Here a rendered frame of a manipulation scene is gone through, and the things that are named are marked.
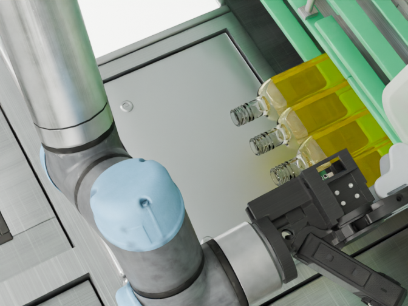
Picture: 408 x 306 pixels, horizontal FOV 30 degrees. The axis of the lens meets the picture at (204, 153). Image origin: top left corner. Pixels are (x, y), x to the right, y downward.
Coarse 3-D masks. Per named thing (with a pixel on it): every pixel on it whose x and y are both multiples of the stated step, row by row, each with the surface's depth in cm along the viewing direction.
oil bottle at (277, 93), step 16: (304, 64) 120; (320, 64) 120; (272, 80) 118; (288, 80) 118; (304, 80) 118; (320, 80) 119; (336, 80) 119; (256, 96) 120; (272, 96) 117; (288, 96) 117; (304, 96) 117; (272, 112) 117
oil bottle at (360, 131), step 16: (368, 112) 116; (336, 128) 114; (352, 128) 115; (368, 128) 115; (304, 144) 113; (320, 144) 113; (336, 144) 113; (352, 144) 113; (368, 144) 114; (304, 160) 113; (320, 160) 112; (336, 160) 112
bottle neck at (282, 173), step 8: (288, 160) 114; (296, 160) 113; (272, 168) 113; (280, 168) 112; (288, 168) 112; (296, 168) 112; (304, 168) 113; (272, 176) 114; (280, 176) 112; (288, 176) 112; (296, 176) 113; (280, 184) 112
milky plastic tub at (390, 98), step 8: (400, 72) 75; (392, 80) 77; (400, 80) 75; (392, 88) 77; (400, 88) 76; (384, 96) 79; (392, 96) 78; (400, 96) 79; (384, 104) 80; (392, 104) 79; (400, 104) 80; (392, 112) 79; (400, 112) 79; (392, 120) 80; (400, 120) 79; (400, 128) 79; (400, 136) 79
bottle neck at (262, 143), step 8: (256, 136) 115; (264, 136) 115; (272, 136) 115; (280, 136) 115; (256, 144) 114; (264, 144) 114; (272, 144) 115; (280, 144) 116; (256, 152) 116; (264, 152) 115
